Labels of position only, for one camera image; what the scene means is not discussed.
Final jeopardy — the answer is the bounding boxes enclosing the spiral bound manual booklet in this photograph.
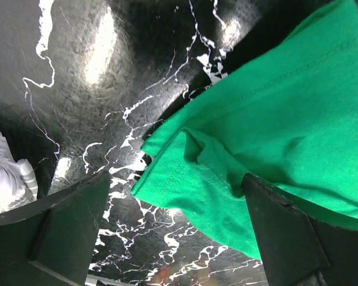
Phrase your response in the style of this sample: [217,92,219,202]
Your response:
[0,132,38,213]

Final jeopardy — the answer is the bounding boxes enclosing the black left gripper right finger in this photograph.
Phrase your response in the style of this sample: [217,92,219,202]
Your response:
[242,173,358,285]

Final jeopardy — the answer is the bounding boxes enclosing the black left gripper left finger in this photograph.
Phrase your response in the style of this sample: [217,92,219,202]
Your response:
[0,171,110,285]

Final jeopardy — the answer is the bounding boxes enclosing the green t-shirt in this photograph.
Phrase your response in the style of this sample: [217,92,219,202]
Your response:
[132,1,358,259]

